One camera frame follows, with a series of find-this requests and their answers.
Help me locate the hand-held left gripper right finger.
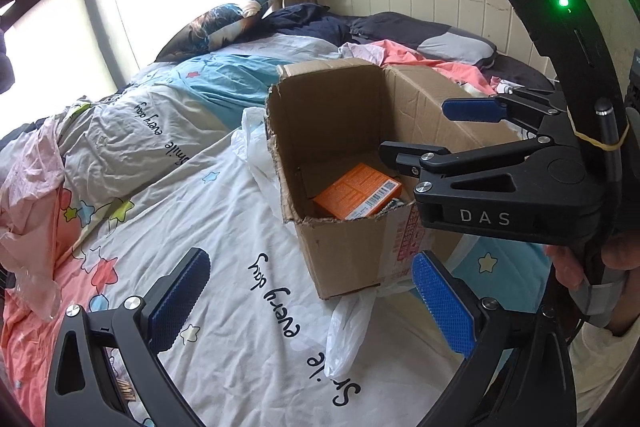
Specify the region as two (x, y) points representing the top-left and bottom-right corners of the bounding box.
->
(411, 250), (571, 427)

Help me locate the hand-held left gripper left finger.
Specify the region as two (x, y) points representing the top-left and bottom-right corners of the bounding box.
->
(45, 248), (212, 427)

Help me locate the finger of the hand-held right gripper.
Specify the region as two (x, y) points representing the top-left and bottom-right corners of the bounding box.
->
(379, 138), (571, 206)
(441, 88), (569, 140)

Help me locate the brown cardboard box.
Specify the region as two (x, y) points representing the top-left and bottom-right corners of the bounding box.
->
(265, 58), (523, 302)

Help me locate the person's right hand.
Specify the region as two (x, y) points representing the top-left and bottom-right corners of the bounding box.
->
(545, 232), (640, 308)

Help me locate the yellow rubber band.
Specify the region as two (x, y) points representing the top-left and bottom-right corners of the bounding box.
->
(572, 114), (631, 152)

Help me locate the grey printed packet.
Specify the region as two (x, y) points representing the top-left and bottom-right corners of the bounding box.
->
(372, 197), (414, 221)

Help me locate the navy and grey pillow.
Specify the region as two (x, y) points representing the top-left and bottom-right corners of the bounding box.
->
(350, 12), (498, 68)

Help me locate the coral pink cloth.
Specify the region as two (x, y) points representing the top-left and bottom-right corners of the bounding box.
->
(340, 38), (503, 96)

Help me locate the orange packet box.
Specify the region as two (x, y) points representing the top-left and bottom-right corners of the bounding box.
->
(312, 163), (404, 222)

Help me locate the white plastic bag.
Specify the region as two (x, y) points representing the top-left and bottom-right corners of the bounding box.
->
(231, 107), (382, 378)

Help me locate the star printed duvet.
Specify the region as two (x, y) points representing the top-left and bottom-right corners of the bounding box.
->
(0, 37), (553, 427)

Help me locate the pink crumpled cloth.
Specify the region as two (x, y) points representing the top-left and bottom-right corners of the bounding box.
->
(0, 117), (76, 323)

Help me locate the dark blue blanket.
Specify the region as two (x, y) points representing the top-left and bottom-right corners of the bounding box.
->
(260, 4), (362, 48)

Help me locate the dark printed pillow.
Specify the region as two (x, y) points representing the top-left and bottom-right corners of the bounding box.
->
(155, 0), (275, 62)

